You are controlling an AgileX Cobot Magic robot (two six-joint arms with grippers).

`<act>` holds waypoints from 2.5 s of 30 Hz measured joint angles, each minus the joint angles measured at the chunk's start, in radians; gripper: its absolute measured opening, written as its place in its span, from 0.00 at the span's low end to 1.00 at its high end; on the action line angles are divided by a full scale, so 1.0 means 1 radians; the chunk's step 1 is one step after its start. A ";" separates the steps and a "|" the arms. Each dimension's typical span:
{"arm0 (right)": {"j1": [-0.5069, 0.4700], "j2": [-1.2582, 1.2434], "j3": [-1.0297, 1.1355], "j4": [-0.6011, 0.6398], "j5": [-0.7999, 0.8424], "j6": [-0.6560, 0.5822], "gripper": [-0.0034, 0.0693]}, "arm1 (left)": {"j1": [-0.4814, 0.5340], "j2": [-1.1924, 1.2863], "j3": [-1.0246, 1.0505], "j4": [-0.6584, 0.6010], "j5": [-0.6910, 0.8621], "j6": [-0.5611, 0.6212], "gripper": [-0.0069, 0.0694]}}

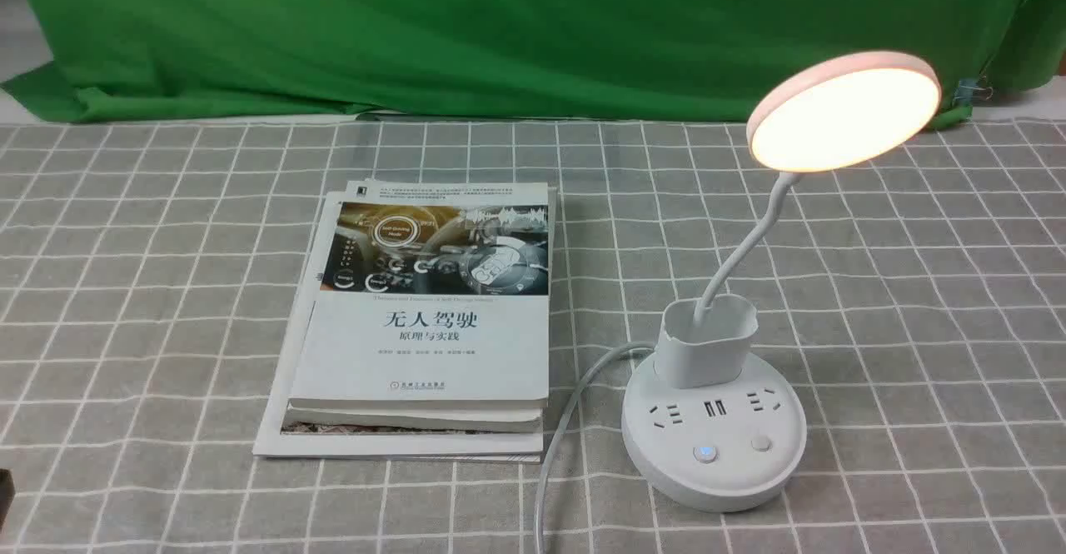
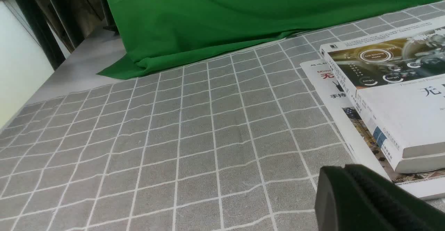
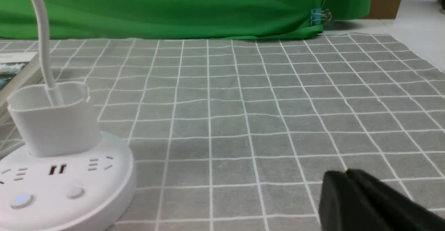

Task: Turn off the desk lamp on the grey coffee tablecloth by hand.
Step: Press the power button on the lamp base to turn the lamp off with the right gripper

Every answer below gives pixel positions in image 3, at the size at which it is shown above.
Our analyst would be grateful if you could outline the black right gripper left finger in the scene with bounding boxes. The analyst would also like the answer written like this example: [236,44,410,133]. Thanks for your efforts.
[318,171,392,231]

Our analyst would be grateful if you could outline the book with dark cover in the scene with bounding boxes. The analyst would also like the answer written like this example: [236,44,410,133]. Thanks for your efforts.
[0,52,42,116]

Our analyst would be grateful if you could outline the grey checked tablecloth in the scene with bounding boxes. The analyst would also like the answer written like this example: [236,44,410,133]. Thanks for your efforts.
[0,33,445,231]

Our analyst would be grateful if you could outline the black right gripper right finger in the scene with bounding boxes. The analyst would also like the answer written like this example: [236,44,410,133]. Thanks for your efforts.
[346,169,445,231]

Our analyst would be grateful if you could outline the white desk lamp with sockets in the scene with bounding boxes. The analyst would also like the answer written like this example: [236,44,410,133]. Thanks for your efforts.
[1,0,136,231]

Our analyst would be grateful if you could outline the green backdrop cloth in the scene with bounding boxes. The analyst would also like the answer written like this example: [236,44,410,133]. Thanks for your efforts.
[0,0,373,40]

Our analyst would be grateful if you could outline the blue binder clip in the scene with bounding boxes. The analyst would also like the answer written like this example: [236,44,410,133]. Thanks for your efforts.
[310,8,332,26]

